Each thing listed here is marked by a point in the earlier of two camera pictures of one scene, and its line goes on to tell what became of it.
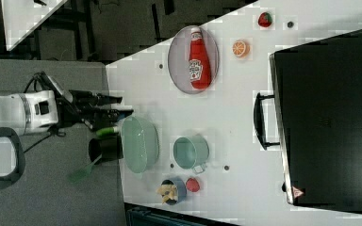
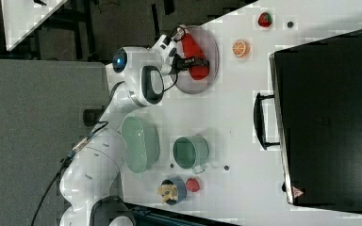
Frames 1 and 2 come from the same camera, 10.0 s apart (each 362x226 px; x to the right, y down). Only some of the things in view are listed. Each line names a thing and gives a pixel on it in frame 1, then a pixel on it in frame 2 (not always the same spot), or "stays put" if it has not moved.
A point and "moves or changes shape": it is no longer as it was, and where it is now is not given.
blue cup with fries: [172, 191] stays put
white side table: [22, 19] stays put
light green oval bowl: [139, 143] stays put
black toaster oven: [327, 99] stays put
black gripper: [82, 106] to [180, 64]
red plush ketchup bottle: [199, 61] moves or changes shape
